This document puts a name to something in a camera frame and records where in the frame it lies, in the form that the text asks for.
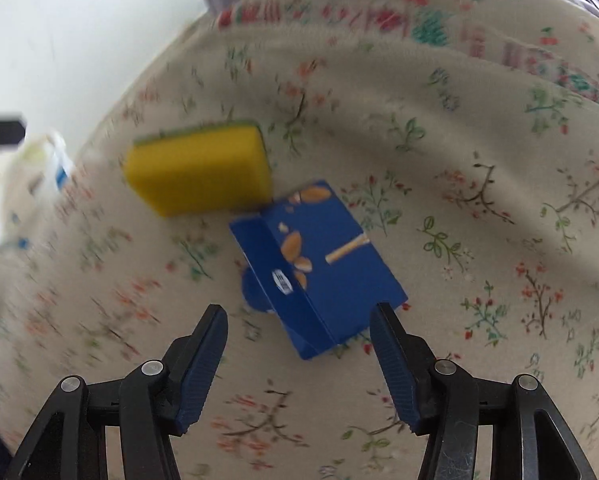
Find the blue cardboard box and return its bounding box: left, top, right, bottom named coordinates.
left=230, top=181, right=408, bottom=360

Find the white patterned trash bin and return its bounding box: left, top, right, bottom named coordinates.
left=0, top=130, right=74, bottom=252

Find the yellow green sponge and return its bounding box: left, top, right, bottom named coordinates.
left=123, top=122, right=272, bottom=218

